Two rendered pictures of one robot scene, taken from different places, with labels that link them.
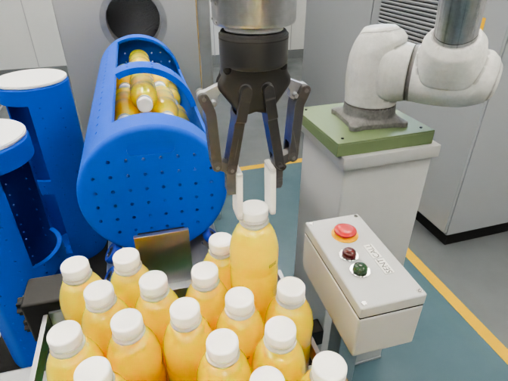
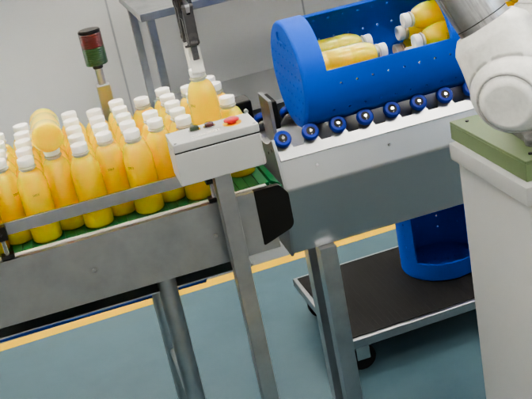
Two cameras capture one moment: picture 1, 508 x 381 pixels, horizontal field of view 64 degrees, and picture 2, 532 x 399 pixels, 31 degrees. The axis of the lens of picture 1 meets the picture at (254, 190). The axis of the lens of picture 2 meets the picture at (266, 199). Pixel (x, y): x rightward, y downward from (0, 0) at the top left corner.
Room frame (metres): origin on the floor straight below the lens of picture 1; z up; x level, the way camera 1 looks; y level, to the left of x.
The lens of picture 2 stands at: (0.72, -2.24, 1.77)
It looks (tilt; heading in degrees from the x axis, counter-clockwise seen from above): 23 degrees down; 94
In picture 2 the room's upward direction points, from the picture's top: 11 degrees counter-clockwise
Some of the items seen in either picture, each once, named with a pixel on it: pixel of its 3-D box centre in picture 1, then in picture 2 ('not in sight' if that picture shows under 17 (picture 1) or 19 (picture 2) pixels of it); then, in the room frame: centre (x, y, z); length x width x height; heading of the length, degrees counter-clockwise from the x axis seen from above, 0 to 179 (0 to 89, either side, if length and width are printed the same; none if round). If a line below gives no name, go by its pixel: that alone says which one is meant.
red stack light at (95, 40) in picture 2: not in sight; (90, 39); (0.13, 0.42, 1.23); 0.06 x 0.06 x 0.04
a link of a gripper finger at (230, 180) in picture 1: (223, 175); not in sight; (0.44, 0.04, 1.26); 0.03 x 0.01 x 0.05; 105
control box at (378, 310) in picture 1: (354, 277); (215, 148); (0.48, -0.16, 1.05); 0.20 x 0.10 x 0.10; 15
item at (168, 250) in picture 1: (165, 255); (271, 118); (0.60, 0.17, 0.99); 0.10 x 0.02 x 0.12; 105
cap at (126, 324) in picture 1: (127, 325); (167, 99); (0.34, 0.16, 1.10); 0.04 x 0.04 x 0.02
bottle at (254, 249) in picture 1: (254, 268); (205, 112); (0.45, 0.00, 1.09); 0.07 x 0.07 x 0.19
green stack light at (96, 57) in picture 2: not in sight; (95, 55); (0.13, 0.42, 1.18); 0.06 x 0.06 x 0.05
